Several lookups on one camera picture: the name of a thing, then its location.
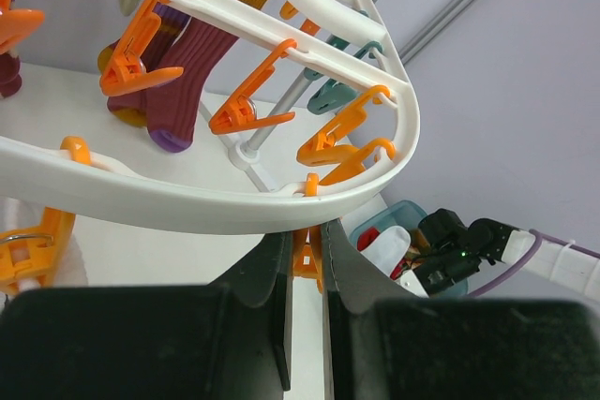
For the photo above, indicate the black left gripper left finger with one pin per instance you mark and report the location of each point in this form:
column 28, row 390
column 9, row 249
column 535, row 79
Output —
column 229, row 339

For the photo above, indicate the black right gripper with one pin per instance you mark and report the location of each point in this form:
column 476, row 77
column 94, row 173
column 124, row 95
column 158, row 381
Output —
column 441, row 261

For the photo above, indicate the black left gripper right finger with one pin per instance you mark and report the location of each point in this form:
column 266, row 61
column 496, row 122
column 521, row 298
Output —
column 381, row 342

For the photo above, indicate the white sock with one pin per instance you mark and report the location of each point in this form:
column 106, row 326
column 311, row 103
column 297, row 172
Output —
column 388, row 249
column 38, row 249

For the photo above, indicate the orange clothes peg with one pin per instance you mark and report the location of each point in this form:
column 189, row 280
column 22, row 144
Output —
column 307, row 255

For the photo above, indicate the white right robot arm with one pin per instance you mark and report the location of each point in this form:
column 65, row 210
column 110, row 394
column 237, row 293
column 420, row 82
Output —
column 560, row 262

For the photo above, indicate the teal plastic basket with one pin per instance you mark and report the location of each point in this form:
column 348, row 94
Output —
column 410, row 216

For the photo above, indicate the red sock in basket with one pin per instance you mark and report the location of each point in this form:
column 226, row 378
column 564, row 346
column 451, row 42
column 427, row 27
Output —
column 366, row 238

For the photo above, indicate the hanging white sock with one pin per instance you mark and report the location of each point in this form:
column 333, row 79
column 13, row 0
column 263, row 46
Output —
column 38, row 249

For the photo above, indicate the silver clothes rack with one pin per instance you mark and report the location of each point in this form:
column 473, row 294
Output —
column 245, row 153

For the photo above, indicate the maroon purple-toed sock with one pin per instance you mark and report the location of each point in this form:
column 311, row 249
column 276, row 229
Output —
column 169, row 111

